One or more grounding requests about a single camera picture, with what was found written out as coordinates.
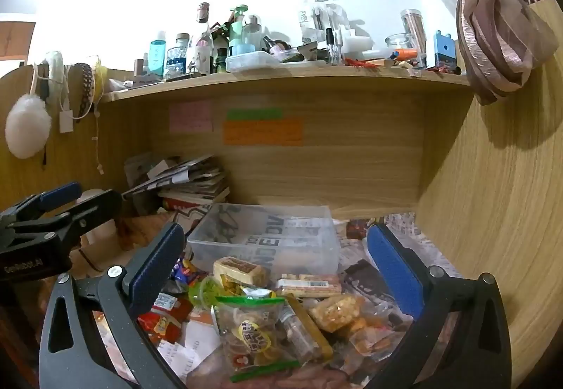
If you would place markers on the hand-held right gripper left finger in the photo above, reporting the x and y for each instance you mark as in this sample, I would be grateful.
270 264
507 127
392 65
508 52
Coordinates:
154 268

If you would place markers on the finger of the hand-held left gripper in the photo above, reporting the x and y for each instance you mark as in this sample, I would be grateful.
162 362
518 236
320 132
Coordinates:
99 208
59 194

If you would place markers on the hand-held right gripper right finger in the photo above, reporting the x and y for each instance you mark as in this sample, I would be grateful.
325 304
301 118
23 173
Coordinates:
396 270

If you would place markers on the blue snack packet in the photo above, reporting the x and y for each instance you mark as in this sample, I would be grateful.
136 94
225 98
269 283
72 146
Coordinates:
187 272

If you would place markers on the red snack packet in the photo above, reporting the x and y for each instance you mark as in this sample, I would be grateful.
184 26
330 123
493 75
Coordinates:
162 318

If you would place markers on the green jelly cup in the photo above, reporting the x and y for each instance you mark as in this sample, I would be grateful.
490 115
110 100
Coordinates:
204 292

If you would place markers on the orange cracker packet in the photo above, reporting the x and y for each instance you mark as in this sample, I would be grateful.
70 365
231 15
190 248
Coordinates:
336 312

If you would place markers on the long wafer bar packet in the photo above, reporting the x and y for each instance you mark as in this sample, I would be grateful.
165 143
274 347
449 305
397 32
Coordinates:
310 285

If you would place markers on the clear plastic container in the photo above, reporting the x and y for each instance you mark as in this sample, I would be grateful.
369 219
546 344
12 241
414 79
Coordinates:
264 235

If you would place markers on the clear green-edged chip packet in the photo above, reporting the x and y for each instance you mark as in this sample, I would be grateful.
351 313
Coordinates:
253 336

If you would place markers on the clear packet of orange snacks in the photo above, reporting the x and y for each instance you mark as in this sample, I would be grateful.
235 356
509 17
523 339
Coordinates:
374 338

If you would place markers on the dark brown wrapper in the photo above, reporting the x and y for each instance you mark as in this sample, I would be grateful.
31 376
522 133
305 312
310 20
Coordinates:
363 277

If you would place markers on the printed newspaper table cover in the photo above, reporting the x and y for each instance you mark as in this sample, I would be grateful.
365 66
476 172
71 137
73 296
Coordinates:
413 226

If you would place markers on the white paper tag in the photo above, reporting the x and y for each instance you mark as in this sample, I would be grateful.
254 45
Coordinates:
65 121

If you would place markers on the white fluffy pompom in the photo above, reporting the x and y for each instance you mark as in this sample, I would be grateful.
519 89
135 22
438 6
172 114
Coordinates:
27 127

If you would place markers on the white paper note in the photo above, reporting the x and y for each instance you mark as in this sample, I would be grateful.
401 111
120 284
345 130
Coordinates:
193 343

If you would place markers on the pile of books and magazines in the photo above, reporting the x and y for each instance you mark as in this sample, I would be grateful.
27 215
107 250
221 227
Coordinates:
189 184

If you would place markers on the brown beaded headband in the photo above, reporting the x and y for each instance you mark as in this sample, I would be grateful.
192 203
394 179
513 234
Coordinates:
86 85

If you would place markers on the white fluffy headband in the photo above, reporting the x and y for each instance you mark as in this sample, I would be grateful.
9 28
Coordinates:
56 68

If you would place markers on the yellow hanging ornament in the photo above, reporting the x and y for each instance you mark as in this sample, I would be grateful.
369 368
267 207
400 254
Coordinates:
101 74

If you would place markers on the pink sticky note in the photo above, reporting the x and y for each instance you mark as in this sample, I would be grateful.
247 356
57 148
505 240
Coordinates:
191 116

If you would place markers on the small brown bottle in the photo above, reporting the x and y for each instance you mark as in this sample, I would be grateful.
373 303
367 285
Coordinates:
140 68

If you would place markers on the brown cardboard box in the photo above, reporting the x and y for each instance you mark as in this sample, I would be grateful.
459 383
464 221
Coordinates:
15 39

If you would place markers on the blue liquid bottle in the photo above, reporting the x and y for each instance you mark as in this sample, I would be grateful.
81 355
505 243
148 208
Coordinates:
157 57

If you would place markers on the clear jar with blue liquid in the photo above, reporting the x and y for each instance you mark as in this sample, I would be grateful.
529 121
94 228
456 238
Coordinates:
178 59

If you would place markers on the orange sticky note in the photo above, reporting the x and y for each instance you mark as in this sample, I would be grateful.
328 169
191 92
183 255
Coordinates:
264 132

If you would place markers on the green sticky note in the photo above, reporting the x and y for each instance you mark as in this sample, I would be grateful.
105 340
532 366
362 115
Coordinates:
255 113

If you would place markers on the white bottle with pink label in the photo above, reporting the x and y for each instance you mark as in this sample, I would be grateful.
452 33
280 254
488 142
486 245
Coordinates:
201 52

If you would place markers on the dark glass bottle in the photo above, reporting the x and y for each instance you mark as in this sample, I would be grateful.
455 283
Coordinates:
221 60

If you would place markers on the white plastic tray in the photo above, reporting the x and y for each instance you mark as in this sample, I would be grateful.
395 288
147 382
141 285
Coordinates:
255 62

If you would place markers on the wooden shelf board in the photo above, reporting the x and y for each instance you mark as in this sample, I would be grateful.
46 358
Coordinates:
286 79

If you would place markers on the blue plastic box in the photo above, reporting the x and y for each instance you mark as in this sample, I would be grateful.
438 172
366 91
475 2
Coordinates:
444 52

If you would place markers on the round glass jar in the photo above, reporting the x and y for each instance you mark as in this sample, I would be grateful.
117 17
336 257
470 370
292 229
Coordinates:
399 44

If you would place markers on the green pump bottle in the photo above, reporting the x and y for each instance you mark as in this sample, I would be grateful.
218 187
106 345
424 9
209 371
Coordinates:
237 28

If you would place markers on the small nail polish bottle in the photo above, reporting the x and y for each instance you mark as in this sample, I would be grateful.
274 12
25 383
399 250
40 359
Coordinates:
332 46

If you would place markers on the clear bottle with grey cap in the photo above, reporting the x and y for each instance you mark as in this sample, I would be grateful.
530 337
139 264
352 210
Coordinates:
252 33

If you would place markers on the tall clear tube of sticks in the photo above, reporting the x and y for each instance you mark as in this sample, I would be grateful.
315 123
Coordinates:
415 35

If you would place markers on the tied beige curtain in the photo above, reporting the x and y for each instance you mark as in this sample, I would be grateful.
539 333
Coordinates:
497 41

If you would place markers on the clear plastic blister pack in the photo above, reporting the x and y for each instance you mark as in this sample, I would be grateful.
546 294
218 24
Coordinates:
319 17

